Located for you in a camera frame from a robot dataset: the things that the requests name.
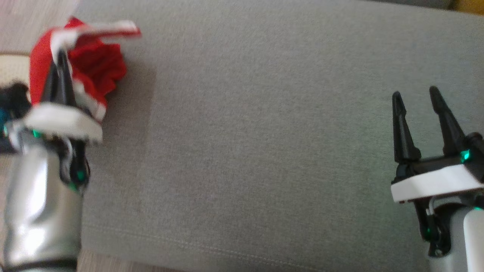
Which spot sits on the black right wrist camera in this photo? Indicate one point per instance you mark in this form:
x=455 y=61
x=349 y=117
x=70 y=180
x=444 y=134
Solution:
x=476 y=147

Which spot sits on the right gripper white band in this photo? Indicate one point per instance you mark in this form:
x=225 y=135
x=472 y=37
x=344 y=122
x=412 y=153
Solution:
x=435 y=181

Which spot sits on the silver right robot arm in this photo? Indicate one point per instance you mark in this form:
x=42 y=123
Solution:
x=465 y=238

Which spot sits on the red shorts with white stripe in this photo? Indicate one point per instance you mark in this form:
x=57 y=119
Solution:
x=94 y=68

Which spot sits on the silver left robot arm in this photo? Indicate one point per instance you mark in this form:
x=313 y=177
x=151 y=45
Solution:
x=41 y=211

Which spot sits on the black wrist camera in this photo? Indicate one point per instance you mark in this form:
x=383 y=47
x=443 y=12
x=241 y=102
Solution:
x=476 y=147
x=15 y=98

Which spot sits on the large grey fabric ottoman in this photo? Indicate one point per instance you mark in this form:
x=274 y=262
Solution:
x=264 y=132

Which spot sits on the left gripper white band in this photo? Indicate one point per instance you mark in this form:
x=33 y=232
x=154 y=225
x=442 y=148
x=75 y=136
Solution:
x=64 y=122

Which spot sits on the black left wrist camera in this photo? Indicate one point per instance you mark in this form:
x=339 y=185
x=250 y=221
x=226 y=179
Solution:
x=15 y=98

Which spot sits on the long grey sofa seat cushion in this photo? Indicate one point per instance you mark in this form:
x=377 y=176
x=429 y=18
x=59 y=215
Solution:
x=416 y=2

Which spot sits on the wide yellow back cushion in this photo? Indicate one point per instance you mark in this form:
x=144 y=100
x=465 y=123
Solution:
x=470 y=5

